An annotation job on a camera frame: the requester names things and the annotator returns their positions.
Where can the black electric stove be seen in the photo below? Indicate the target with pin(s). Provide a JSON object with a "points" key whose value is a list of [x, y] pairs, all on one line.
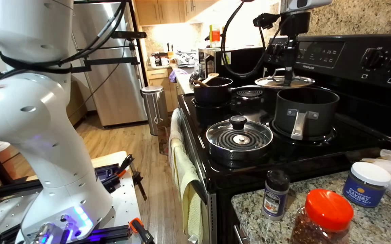
{"points": [[363, 136]]}

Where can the black cap spice shaker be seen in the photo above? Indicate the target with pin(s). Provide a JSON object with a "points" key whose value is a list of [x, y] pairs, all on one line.
{"points": [[276, 195]]}

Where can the tall black pot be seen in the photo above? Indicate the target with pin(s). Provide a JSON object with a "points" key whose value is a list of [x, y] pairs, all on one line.
{"points": [[322, 113]]}

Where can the wooden spoon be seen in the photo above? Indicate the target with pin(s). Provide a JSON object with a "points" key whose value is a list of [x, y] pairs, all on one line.
{"points": [[210, 79]]}

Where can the shallow black pan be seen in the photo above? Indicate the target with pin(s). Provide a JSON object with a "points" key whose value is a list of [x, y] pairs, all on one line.
{"points": [[238, 159]]}

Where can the red cap spice jar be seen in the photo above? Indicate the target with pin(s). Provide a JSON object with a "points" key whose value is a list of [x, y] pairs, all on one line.
{"points": [[325, 218]]}

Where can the blue jar with white lid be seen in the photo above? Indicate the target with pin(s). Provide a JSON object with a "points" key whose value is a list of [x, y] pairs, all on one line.
{"points": [[366, 185]]}

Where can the robot mounting table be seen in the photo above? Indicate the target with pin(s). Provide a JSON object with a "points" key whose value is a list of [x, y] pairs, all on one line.
{"points": [[123, 199]]}

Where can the wooden kitchen cabinets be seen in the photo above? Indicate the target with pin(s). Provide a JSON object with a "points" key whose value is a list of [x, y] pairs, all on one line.
{"points": [[159, 12]]}

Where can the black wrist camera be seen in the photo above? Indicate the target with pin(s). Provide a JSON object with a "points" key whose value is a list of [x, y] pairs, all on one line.
{"points": [[265, 21]]}

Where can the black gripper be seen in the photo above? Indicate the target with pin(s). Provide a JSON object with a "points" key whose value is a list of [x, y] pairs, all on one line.
{"points": [[295, 24]]}

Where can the yellow kitchen towel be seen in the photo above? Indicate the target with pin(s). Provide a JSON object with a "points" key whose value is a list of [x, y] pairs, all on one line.
{"points": [[187, 177]]}

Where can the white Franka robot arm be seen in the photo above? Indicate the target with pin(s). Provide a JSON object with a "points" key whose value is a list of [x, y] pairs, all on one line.
{"points": [[37, 127]]}

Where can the glass lid with black knob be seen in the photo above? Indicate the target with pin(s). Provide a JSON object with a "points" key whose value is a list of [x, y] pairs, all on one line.
{"points": [[252, 136]]}

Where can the stainless steel refrigerator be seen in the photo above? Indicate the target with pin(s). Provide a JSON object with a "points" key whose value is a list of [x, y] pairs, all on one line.
{"points": [[115, 68]]}

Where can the small black saucepan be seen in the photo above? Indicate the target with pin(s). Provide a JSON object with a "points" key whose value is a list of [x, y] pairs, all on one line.
{"points": [[249, 102]]}

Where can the steel trash can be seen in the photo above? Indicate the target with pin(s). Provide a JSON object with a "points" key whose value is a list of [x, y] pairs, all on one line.
{"points": [[153, 109]]}

